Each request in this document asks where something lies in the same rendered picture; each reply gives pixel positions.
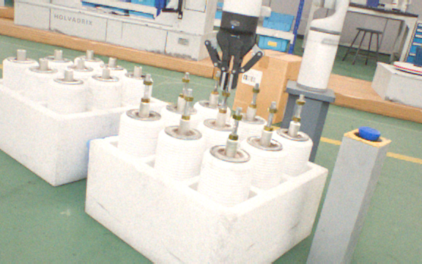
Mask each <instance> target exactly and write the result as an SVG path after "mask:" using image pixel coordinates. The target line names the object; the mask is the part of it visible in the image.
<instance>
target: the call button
mask: <svg viewBox="0 0 422 264"><path fill-rule="evenodd" d="M358 132H359V135H360V136H362V137H363V138H366V139H371V140H376V139H377V137H380V135H381V132H380V131H378V130H377V129H375V128H370V127H366V126H360V127H359V129H358Z"/></svg>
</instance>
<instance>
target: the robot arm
mask: <svg viewBox="0 0 422 264"><path fill-rule="evenodd" d="M312 2H313V4H314V5H315V6H317V7H321V8H326V9H331V10H335V11H336V12H335V13H334V14H333V15H331V16H329V17H327V18H322V19H316V20H313V21H312V22H311V26H310V30H309V33H308V38H307V41H306V47H305V50H304V54H303V59H302V63H301V66H300V72H299V74H298V77H297V83H296V86H297V87H299V88H302V89H307V90H310V91H314V92H325V90H326V87H327V83H328V79H329V78H330V72H331V69H332V66H333V61H334V58H335V55H336V50H337V47H338V42H339V39H340V35H341V31H342V28H343V25H344V16H345V14H346V12H347V8H348V6H349V2H350V0H312ZM270 14H271V8H270V7H266V6H262V0H224V5H223V13H222V17H221V25H220V29H219V31H218V33H217V34H216V37H214V38H212V39H211V40H205V42H204V44H205V46H206V48H207V51H208V53H209V55H210V58H211V60H212V63H213V66H215V67H218V68H220V69H221V77H220V81H219V86H220V87H221V89H222V90H225V88H226V86H227V85H228V81H229V86H228V92H231V91H232V90H233V89H235V87H236V86H237V79H238V75H239V73H245V72H248V71H249V70H250V69H251V68H252V67H253V66H254V65H255V64H256V63H257V62H258V61H259V60H260V59H261V58H262V57H263V56H264V55H265V52H264V51H261V49H260V48H259V47H258V46H257V45H256V30H257V26H258V22H259V16H260V15H261V16H264V17H270ZM218 44H219V46H220V48H221V50H222V52H223V55H222V61H221V58H220V56H219V53H218V50H217V47H218ZM252 49H253V52H252V53H251V56H252V58H251V59H250V60H249V61H248V62H247V63H246V64H245V65H244V66H243V67H241V64H242V62H243V57H244V56H245V55H246V54H247V53H248V52H249V51H251V50H252ZM232 56H233V61H232V63H233V64H232V70H231V72H232V73H230V74H229V66H230V61H231V60H232ZM229 76H230V79H229Z"/></svg>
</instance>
